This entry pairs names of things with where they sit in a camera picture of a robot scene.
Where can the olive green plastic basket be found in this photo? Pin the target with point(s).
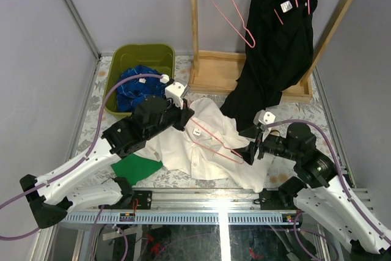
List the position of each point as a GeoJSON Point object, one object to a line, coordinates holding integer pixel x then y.
{"type": "Point", "coordinates": [160, 57]}

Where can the wooden clothes rack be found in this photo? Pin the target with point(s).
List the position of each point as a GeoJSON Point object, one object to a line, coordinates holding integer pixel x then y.
{"type": "Point", "coordinates": [214, 72]}

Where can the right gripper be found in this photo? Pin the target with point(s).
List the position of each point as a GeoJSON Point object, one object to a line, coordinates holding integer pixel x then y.
{"type": "Point", "coordinates": [247, 152]}

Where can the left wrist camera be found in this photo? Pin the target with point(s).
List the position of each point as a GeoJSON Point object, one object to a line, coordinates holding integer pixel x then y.
{"type": "Point", "coordinates": [175, 90]}

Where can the green cloth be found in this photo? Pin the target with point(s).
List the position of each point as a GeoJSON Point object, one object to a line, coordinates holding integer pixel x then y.
{"type": "Point", "coordinates": [135, 168]}

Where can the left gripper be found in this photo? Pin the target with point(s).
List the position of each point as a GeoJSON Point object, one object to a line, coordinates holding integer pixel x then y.
{"type": "Point", "coordinates": [186, 114]}

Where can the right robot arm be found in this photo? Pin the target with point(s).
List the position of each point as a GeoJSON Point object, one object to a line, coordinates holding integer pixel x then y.
{"type": "Point", "coordinates": [330, 175]}

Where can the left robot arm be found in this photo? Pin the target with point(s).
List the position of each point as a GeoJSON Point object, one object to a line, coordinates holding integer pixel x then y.
{"type": "Point", "coordinates": [53, 196]}

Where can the floral table mat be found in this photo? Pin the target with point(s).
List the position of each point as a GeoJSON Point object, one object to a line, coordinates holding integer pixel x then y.
{"type": "Point", "coordinates": [279, 171]}

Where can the white shirt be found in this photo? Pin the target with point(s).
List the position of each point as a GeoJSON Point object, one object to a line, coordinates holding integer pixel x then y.
{"type": "Point", "coordinates": [204, 150]}

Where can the blue plaid shirt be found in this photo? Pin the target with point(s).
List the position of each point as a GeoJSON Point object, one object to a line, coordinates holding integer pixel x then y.
{"type": "Point", "coordinates": [134, 92]}

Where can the aluminium rail frame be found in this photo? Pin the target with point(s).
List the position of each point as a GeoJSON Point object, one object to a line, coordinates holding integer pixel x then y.
{"type": "Point", "coordinates": [197, 206]}

